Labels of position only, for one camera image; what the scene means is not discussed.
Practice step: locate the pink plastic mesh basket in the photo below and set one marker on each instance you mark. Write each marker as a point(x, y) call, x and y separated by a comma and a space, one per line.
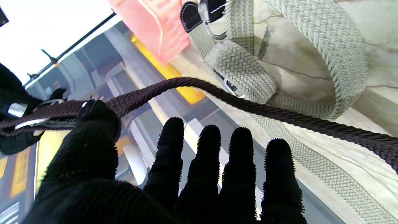
point(155, 28)

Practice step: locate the beige woven belt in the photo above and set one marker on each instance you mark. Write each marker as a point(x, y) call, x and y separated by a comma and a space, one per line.
point(339, 40)

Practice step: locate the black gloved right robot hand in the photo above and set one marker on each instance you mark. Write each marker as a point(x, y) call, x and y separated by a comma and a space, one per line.
point(12, 90)

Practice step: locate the black metal rod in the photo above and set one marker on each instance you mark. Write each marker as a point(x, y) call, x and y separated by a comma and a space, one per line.
point(77, 42)

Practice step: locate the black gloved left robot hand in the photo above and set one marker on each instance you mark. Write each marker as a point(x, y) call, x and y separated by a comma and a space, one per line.
point(93, 193)

